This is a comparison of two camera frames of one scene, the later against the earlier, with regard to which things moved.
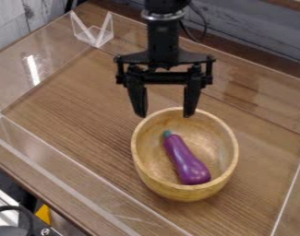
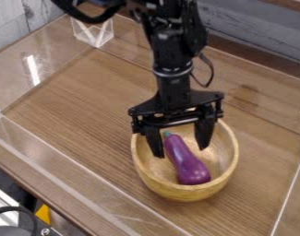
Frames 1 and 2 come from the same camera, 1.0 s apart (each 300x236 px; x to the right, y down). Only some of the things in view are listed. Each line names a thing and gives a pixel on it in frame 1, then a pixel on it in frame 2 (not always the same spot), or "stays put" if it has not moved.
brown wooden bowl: (212, 140) stays put
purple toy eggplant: (194, 172) stays put
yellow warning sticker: (43, 214) stays put
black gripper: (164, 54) -> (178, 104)
